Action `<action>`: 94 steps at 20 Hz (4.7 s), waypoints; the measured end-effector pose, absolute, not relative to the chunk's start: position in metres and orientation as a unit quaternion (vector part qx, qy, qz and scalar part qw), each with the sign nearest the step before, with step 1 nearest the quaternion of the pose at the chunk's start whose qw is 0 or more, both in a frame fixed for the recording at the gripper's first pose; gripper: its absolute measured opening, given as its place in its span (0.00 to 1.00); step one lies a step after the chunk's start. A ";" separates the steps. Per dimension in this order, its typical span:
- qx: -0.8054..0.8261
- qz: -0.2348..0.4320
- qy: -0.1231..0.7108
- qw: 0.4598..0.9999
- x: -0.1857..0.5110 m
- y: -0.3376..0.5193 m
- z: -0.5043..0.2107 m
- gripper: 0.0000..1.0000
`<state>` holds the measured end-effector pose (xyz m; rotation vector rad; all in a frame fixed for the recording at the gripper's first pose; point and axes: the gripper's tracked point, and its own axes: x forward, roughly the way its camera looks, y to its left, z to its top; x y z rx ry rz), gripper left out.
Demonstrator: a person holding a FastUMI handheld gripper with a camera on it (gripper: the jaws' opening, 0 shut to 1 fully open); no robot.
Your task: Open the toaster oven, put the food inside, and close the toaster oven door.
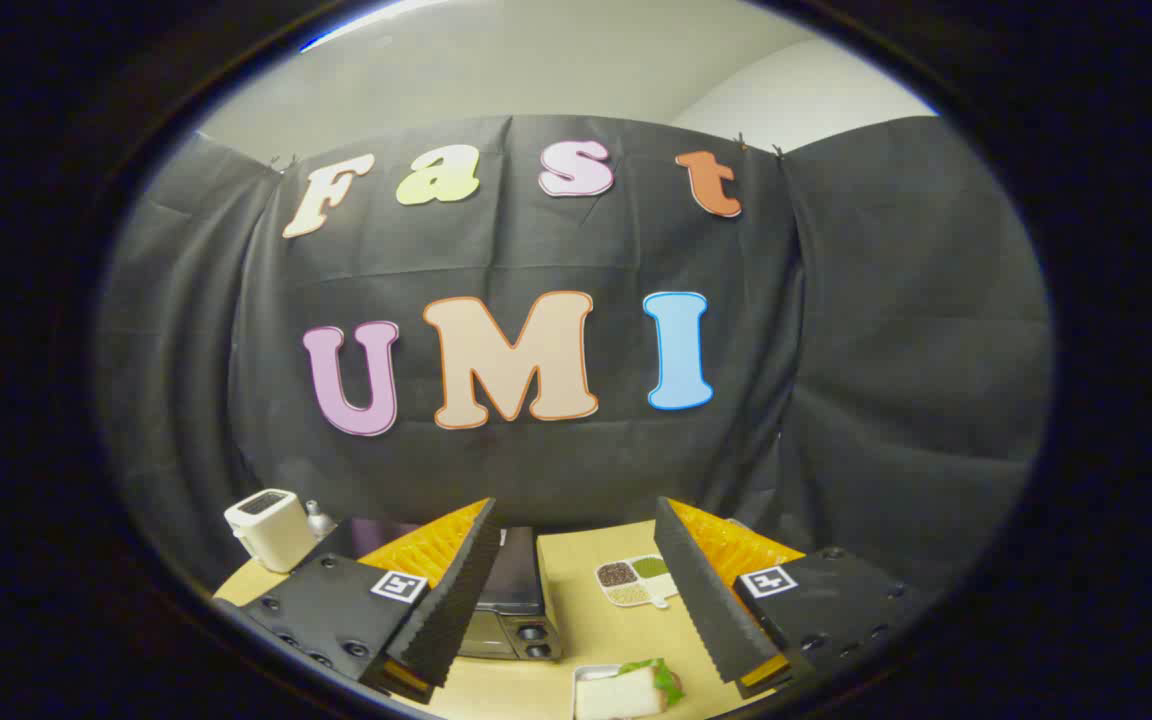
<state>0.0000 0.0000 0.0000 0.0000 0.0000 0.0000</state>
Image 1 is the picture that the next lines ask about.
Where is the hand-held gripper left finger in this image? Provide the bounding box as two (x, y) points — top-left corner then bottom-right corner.
(241, 497), (503, 706)

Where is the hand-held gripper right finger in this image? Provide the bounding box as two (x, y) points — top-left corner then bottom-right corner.
(653, 496), (922, 701)

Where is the black toaster oven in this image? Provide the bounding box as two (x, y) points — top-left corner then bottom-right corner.
(321, 517), (565, 663)

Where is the white bread lettuce sandwich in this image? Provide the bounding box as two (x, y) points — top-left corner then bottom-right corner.
(576, 658), (687, 720)

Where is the white bread toaster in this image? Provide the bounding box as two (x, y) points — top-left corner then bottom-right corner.
(224, 489), (319, 574)

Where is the white divided grain plate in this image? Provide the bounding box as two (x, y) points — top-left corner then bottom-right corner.
(594, 555), (679, 610)

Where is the white rectangular dish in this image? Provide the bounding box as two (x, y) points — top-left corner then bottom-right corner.
(572, 665), (627, 720)

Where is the black backdrop cloth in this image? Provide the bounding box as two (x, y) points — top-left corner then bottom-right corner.
(96, 113), (1055, 601)

